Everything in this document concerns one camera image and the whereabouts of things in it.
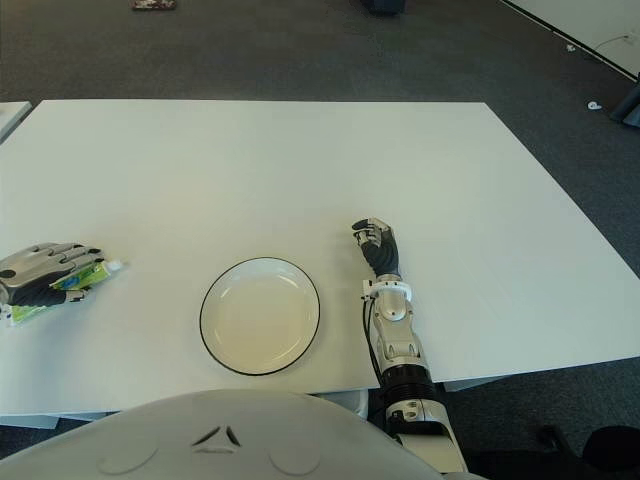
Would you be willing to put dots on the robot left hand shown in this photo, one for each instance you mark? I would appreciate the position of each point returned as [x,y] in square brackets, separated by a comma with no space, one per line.
[35,265]

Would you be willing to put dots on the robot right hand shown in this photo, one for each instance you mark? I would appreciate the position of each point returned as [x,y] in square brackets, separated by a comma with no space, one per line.
[382,250]

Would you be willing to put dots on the green toothpaste tube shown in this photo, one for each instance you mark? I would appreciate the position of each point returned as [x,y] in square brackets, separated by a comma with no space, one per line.
[90,275]

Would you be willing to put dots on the robot right arm silver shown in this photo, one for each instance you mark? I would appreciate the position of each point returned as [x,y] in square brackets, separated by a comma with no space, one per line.
[400,340]

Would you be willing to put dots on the white plate black rim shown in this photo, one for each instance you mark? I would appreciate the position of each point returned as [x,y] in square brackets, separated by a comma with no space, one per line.
[260,316]

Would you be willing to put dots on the white side table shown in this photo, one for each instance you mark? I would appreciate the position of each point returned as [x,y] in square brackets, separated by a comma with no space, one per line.
[12,117]

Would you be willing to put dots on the dark blue floor object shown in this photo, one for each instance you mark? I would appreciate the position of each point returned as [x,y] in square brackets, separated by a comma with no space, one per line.
[384,5]

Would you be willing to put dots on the grey robot torso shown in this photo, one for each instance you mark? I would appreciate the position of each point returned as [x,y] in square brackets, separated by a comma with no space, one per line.
[225,440]

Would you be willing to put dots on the dark grey chair leg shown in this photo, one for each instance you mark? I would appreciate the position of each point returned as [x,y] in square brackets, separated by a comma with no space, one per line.
[629,105]

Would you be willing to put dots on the black chair base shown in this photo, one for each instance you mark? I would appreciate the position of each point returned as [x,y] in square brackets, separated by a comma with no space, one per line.
[590,450]

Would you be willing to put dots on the white floor board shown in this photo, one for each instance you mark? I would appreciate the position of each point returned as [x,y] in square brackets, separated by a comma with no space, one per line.
[590,25]

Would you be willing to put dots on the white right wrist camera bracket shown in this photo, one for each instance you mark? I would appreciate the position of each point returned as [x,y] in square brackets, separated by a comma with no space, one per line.
[392,287]

